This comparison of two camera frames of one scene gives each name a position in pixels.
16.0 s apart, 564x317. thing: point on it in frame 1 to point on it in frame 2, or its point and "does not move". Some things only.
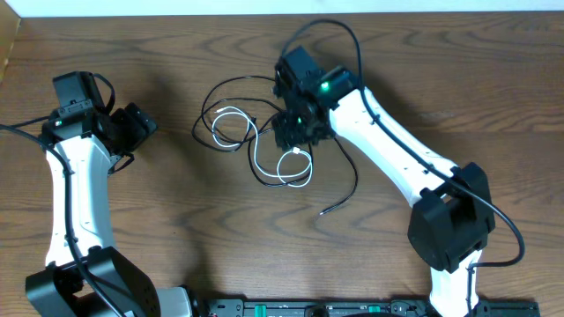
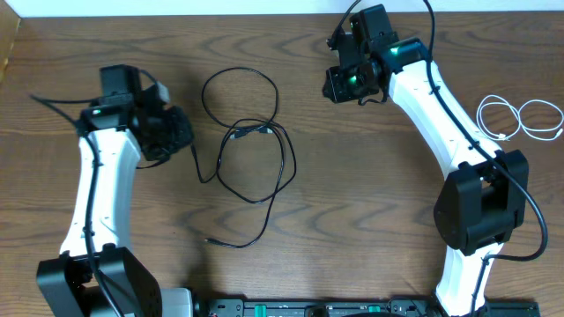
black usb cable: x=355 y=181 to x=273 y=194
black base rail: x=396 y=307 does not move
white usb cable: x=280 y=158 to x=515 y=111
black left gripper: x=140 y=130 to x=184 y=131
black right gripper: x=285 y=136 to x=338 y=93
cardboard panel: x=10 y=22 does not move
